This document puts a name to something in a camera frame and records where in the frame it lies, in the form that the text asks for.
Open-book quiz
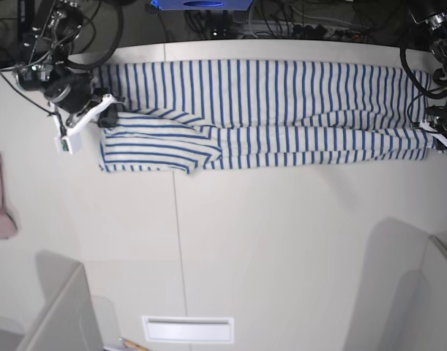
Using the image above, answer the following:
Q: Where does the white rectangular tray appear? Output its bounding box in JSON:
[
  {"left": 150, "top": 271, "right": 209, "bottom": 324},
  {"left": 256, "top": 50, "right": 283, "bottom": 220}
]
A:
[{"left": 142, "top": 316, "right": 235, "bottom": 344}]

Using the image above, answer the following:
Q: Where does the blue white striped T-shirt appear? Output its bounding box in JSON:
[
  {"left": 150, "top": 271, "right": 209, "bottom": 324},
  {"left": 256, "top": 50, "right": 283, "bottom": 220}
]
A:
[{"left": 94, "top": 59, "right": 436, "bottom": 173}]

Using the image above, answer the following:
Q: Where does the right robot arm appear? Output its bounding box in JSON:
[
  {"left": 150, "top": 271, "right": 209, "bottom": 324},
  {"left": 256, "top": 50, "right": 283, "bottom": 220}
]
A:
[{"left": 12, "top": 1, "right": 124, "bottom": 135}]

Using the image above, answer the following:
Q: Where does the grey bin left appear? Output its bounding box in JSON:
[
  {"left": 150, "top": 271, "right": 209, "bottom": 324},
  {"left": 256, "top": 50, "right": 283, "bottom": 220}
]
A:
[{"left": 0, "top": 251, "right": 104, "bottom": 350}]

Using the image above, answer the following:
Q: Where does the grey bin right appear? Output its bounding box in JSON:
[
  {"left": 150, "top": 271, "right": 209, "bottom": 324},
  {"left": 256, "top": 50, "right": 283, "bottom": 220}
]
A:
[{"left": 343, "top": 219, "right": 447, "bottom": 350}]

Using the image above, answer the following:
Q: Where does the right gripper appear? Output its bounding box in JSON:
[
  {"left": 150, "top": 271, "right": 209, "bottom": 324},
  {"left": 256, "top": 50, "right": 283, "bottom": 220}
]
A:
[{"left": 12, "top": 61, "right": 124, "bottom": 128}]

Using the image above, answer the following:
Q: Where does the grey bin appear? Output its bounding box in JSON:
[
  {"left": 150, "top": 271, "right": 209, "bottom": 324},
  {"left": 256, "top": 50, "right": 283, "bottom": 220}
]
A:
[
  {"left": 343, "top": 219, "right": 447, "bottom": 350},
  {"left": 0, "top": 251, "right": 104, "bottom": 350}
]

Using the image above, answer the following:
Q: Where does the blue box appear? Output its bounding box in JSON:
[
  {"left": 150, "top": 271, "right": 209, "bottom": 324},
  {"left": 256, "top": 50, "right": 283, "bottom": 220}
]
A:
[{"left": 151, "top": 0, "right": 253, "bottom": 11}]

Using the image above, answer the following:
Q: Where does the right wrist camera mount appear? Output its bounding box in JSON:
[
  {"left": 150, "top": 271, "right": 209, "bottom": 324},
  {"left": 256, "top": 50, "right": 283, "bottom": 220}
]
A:
[{"left": 54, "top": 94, "right": 121, "bottom": 155}]

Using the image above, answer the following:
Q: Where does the wooden pencil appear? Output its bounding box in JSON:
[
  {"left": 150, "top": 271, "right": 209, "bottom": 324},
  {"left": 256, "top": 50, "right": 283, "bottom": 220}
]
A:
[{"left": 120, "top": 338, "right": 150, "bottom": 351}]

